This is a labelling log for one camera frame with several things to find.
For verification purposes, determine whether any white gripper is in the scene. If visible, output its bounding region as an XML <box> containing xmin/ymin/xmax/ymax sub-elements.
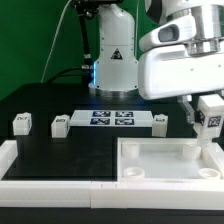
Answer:
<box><xmin>138</xmin><ymin>43</ymin><xmax>224</xmax><ymax>124</ymax></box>

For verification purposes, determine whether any white square tabletop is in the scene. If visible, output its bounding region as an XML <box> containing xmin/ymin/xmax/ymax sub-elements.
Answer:
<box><xmin>117</xmin><ymin>138</ymin><xmax>224</xmax><ymax>182</ymax></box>

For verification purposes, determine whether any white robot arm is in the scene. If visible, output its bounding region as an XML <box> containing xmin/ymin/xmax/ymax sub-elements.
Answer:
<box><xmin>72</xmin><ymin>0</ymin><xmax>224</xmax><ymax>123</ymax></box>

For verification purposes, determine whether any white U-shaped fence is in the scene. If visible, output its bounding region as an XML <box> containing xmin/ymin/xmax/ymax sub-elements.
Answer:
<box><xmin>0</xmin><ymin>140</ymin><xmax>224</xmax><ymax>210</ymax></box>

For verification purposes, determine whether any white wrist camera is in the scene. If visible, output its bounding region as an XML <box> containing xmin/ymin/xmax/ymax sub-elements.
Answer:
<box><xmin>139</xmin><ymin>15</ymin><xmax>196</xmax><ymax>52</ymax></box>

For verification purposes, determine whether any black cable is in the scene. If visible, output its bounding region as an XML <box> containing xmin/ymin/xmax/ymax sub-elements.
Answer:
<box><xmin>44</xmin><ymin>3</ymin><xmax>96</xmax><ymax>84</ymax></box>

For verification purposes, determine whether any white marker base plate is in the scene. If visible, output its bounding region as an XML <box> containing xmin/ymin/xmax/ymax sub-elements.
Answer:
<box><xmin>70</xmin><ymin>110</ymin><xmax>153</xmax><ymax>127</ymax></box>

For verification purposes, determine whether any white cable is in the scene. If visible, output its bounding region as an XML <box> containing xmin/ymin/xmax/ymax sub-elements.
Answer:
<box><xmin>40</xmin><ymin>0</ymin><xmax>74</xmax><ymax>84</ymax></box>

